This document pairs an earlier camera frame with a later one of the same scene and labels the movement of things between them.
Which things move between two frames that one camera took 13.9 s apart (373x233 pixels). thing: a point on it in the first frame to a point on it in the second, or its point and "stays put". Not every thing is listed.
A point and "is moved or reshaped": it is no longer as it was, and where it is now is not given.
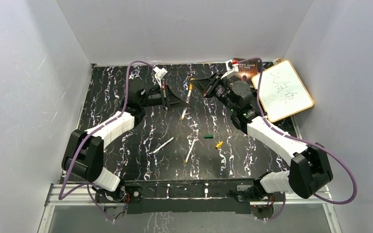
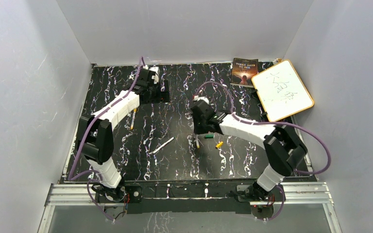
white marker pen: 170,140 stays put
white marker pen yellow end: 186,159 to 197,141
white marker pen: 187,102 is moved or reshaped
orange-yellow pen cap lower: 219,144 stays put
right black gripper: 205,85 to 196,130
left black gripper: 170,101 to 162,97
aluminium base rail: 74,194 stays put
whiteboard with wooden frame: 281,92 stays put
